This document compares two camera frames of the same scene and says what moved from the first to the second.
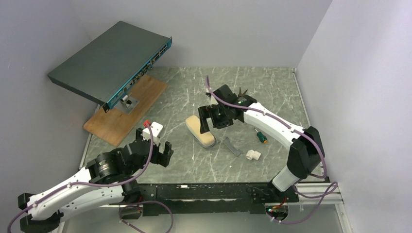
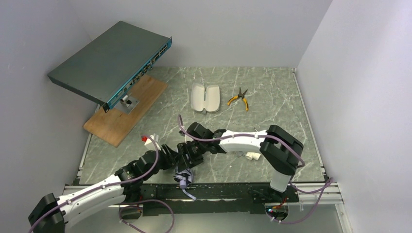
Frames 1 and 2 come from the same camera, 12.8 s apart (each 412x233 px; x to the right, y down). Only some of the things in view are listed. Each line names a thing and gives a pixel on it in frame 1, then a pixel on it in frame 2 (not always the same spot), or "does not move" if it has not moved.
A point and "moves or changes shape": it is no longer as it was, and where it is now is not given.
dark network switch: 107,69 does not move
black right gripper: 212,114 -> 188,154
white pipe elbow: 251,154 does not move
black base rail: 163,199 does not move
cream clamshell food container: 207,140 moves or changes shape
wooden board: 113,125 does not move
